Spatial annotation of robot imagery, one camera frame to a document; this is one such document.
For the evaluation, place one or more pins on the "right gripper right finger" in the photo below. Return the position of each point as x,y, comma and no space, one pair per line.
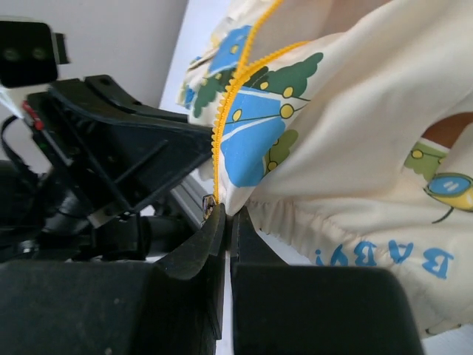
284,309

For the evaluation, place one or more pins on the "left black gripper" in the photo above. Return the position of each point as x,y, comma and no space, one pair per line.
111,155

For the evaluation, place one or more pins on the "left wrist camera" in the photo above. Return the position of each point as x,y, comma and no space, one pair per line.
31,54

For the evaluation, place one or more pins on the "cream dinosaur print hooded jacket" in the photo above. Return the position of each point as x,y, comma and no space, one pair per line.
345,129

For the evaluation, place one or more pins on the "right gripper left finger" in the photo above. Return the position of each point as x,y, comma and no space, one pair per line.
172,306

